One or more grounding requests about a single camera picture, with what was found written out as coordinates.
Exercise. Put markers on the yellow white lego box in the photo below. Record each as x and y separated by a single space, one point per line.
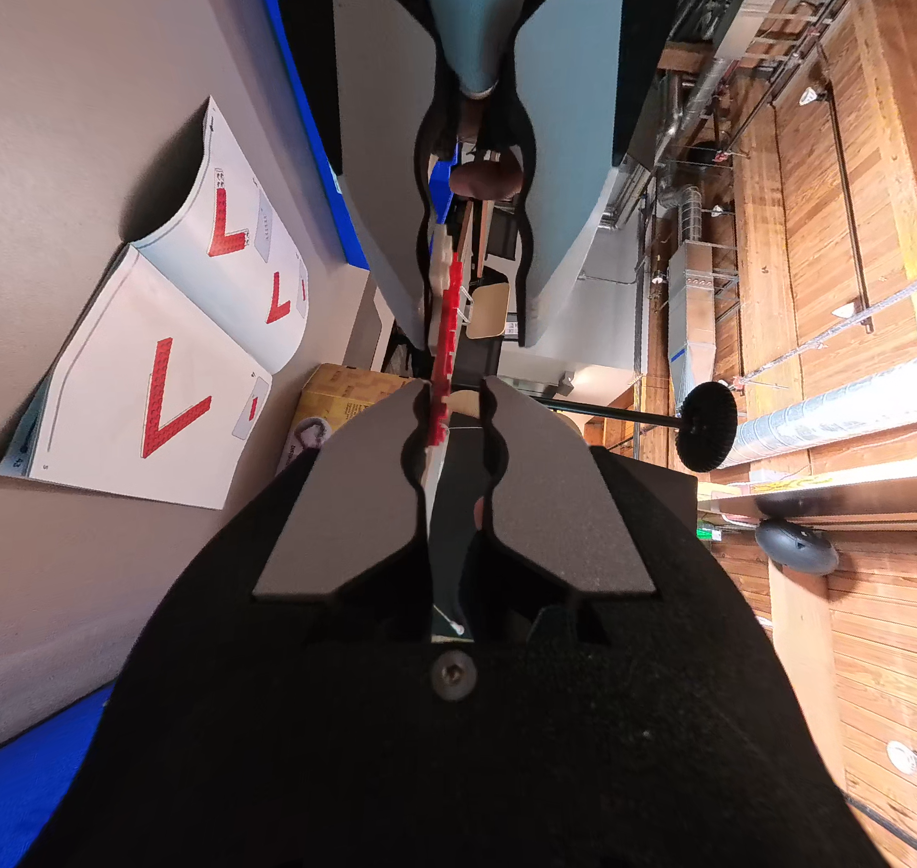
344 395

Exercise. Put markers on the long red lego plate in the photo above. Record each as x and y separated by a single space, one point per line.
444 352

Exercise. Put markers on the small square white lego plate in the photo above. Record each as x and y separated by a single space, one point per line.
440 266

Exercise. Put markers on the grey metal duct pipe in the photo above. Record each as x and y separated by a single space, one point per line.
698 94

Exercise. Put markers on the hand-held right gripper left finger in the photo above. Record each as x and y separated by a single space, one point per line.
351 503

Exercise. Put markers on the silver round air duct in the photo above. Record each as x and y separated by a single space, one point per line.
824 417

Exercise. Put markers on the lego instruction booklet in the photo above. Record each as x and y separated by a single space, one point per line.
107 381

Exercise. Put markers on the white ceiling spotlight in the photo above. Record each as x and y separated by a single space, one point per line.
847 309
903 757
813 96

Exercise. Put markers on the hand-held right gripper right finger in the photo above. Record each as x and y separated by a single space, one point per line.
566 503

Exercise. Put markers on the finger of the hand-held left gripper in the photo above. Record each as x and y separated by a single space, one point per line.
573 123
380 152

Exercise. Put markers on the small tan plywood chair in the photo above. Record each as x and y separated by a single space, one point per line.
491 309

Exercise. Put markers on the grey ventilation unit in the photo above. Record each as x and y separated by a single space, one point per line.
691 309

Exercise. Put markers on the black dome lamp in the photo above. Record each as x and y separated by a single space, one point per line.
795 546

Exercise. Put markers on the person's left hand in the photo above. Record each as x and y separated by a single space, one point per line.
487 177

